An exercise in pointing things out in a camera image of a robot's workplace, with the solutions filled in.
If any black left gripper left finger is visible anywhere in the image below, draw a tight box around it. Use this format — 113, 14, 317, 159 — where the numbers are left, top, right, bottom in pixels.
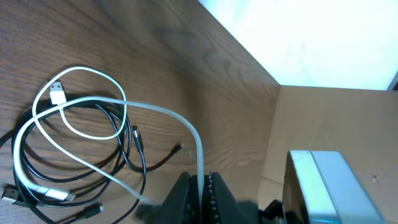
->
136, 172, 199, 224

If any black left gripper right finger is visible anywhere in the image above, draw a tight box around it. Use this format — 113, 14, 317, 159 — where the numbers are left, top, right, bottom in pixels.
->
203, 172, 259, 224

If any white USB cable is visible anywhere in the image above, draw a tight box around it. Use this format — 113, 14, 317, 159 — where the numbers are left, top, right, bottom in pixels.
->
12, 65, 205, 203

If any cardboard panel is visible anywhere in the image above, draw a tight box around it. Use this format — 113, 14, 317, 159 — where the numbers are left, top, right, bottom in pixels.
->
258, 86, 397, 223

